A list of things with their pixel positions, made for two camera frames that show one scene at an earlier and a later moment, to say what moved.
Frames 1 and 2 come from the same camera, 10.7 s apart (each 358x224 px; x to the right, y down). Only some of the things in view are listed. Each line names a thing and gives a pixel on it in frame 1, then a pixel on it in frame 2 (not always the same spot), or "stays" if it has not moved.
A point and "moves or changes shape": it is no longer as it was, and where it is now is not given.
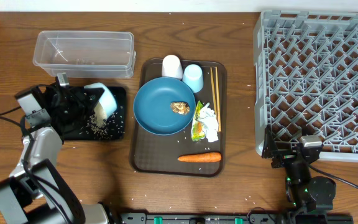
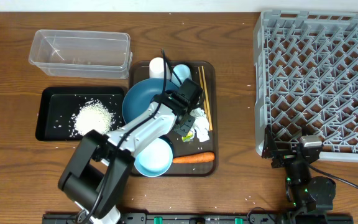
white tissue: [209, 118] -> [201, 124]
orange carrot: [199, 157] moves or changes shape
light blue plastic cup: [193, 76] -> [183, 71]
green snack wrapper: [198, 131] -> [187, 138]
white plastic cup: [171, 67] -> [156, 68]
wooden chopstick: [213, 91] -> [204, 102]
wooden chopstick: [218, 100] -> [209, 118]
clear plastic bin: [83, 54] stays
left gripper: [79, 99] -> [184, 132]
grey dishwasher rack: [316, 75] stays
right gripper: [270, 148] stays
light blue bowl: [107, 102] -> [155, 158]
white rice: [97, 124] moves or changes shape
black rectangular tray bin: [85, 124] stays
